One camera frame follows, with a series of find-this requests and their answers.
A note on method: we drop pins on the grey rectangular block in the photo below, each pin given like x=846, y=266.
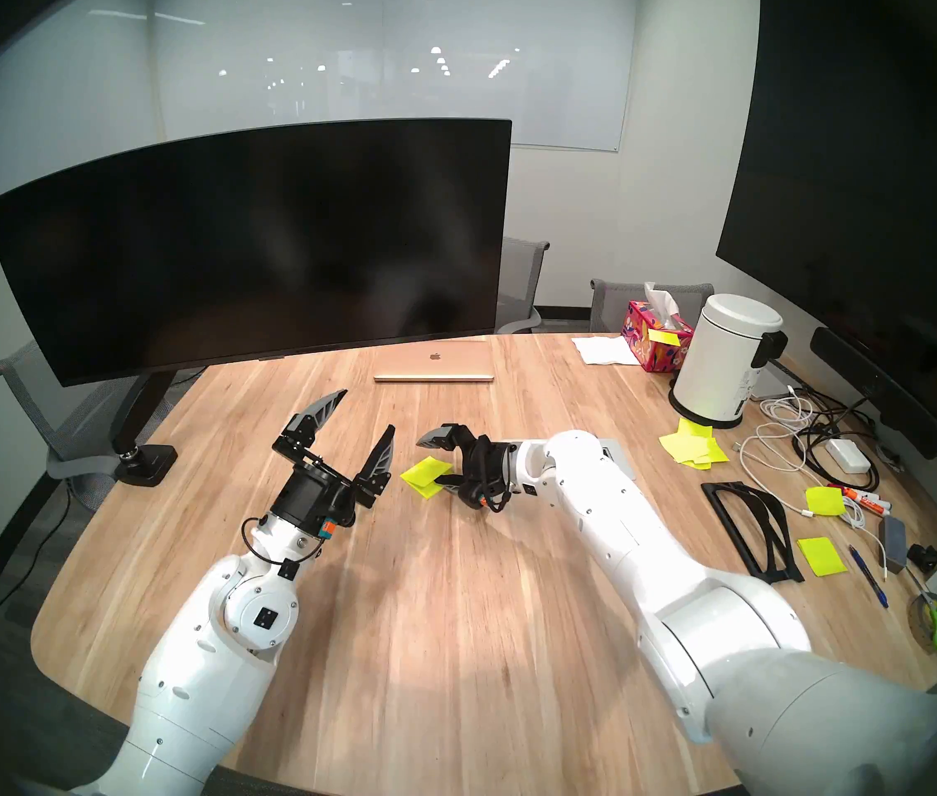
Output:
x=893, y=544

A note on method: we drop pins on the white tissue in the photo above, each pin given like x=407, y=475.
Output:
x=660, y=301

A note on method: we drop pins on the colourful tissue box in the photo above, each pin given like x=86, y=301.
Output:
x=659, y=356

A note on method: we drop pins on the small yellow sticky note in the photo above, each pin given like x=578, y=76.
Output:
x=825, y=502

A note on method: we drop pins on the glass wall whiteboard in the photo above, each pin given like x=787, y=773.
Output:
x=352, y=56

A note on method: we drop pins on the small yellow sticky pad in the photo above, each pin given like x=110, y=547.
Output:
x=821, y=556

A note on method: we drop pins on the rose gold laptop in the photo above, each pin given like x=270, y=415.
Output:
x=435, y=361

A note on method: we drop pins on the black frame stand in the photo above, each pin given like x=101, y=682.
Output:
x=777, y=575

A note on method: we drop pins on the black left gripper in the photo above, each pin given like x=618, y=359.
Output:
x=311, y=496

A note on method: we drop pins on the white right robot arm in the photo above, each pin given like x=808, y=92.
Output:
x=642, y=546

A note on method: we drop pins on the white power adapter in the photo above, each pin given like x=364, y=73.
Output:
x=848, y=454

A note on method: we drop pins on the blue pen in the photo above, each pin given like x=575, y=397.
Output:
x=868, y=576

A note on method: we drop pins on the grey mesh office chair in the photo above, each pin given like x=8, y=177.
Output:
x=25, y=388
x=613, y=305
x=518, y=280

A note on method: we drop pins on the large black wall screen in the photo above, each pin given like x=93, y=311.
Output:
x=866, y=181

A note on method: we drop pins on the orange white marker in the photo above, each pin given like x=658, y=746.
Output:
x=862, y=497

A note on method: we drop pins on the white pedal bin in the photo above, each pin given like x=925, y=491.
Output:
x=717, y=363

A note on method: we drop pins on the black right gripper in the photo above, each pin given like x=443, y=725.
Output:
x=491, y=475

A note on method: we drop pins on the white paper napkin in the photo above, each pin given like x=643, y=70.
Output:
x=605, y=351

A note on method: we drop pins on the yellow sticky note pad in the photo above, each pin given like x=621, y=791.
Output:
x=423, y=475

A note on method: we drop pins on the black monitor stand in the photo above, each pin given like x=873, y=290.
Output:
x=145, y=463

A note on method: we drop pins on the yellow note on tissue box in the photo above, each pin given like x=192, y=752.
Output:
x=664, y=337

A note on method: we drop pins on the small black clip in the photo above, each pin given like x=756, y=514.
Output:
x=924, y=557

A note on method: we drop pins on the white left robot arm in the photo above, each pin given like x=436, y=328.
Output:
x=211, y=637

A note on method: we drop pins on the loose yellow sticky notes pile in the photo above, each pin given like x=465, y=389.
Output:
x=692, y=448

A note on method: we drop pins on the curved black monitor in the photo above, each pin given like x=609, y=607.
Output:
x=253, y=247

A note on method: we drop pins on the grey table socket box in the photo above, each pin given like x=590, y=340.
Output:
x=622, y=463

